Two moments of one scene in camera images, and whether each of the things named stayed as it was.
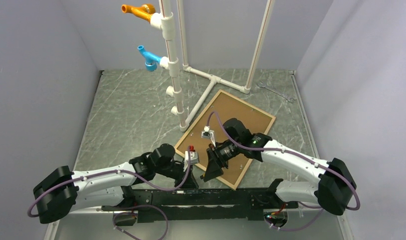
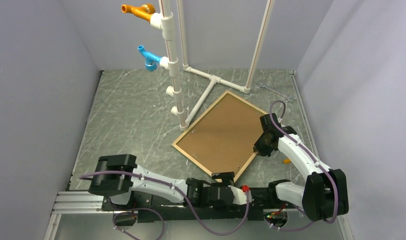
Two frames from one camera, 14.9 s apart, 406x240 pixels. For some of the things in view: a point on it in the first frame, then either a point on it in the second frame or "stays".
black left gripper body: [173, 169] -> [213, 187]
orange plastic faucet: [143, 12] stays
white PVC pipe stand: [165, 21] stays
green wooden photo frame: [207, 130] stays
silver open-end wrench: [264, 85] stays
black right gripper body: [225, 152] -> [262, 146]
